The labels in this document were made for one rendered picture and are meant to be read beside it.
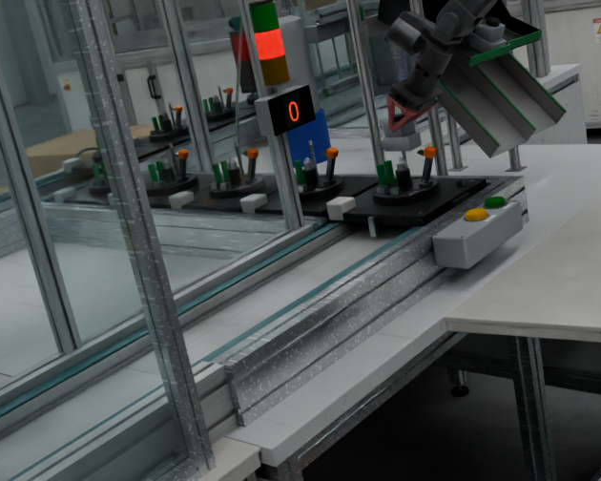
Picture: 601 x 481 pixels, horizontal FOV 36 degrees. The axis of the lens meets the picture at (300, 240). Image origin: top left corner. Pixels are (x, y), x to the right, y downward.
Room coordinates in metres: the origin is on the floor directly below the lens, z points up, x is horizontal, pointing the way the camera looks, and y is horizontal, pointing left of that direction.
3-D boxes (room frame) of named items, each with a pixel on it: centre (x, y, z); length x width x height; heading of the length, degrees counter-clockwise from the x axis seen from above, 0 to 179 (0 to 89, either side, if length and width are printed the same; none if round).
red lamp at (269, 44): (1.82, -0.02, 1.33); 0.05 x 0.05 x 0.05
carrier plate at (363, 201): (1.87, -0.24, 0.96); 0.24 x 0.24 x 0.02; 46
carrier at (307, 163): (2.05, -0.05, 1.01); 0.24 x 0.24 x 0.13; 46
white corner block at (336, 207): (1.87, -0.10, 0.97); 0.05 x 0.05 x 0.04; 46
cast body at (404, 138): (1.88, -0.24, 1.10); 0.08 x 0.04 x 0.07; 46
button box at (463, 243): (1.66, -0.33, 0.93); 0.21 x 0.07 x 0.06; 136
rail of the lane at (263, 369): (1.57, -0.15, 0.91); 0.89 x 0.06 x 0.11; 136
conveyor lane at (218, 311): (1.67, -0.01, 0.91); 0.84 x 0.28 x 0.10; 136
